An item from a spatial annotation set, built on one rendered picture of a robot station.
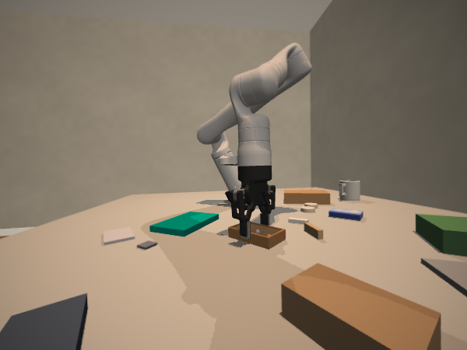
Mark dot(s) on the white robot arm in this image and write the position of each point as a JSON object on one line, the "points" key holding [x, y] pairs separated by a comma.
{"points": [[249, 92]]}

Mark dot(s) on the grey mug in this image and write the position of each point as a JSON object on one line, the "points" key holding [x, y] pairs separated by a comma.
{"points": [[350, 191]]}

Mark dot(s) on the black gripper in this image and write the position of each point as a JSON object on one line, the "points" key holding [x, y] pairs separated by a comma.
{"points": [[253, 193]]}

